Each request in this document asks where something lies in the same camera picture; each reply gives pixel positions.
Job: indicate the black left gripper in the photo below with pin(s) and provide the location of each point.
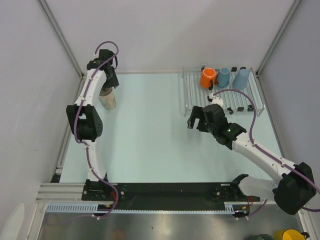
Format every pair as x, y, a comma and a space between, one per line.
113, 82

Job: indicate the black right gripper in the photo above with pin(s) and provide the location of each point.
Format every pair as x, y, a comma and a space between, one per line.
197, 112

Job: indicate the beige tall mug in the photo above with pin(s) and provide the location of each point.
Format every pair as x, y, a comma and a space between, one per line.
107, 98

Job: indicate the orange mug black handle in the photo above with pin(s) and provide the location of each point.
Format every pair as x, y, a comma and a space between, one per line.
208, 78

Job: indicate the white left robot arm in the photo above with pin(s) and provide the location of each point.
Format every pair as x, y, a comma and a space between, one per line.
84, 120

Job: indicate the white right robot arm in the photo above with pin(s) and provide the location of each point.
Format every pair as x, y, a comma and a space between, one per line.
291, 185

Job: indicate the clear acrylic dish rack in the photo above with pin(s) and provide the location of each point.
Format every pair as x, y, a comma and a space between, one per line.
232, 102

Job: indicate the blue patterned mug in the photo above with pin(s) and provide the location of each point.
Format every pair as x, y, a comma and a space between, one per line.
223, 77

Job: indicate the light blue plastic cup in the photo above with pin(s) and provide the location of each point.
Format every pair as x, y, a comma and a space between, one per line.
241, 79

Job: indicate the yellow mug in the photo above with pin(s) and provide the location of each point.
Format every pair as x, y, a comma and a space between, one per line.
290, 234

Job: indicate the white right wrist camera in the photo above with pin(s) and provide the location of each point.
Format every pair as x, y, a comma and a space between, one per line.
213, 99

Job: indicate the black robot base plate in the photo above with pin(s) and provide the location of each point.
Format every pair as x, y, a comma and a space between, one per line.
190, 196

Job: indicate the aluminium frame rail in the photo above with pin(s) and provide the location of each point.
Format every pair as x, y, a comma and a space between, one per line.
57, 192

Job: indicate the light blue cable duct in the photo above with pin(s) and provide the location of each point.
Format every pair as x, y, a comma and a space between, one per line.
87, 208

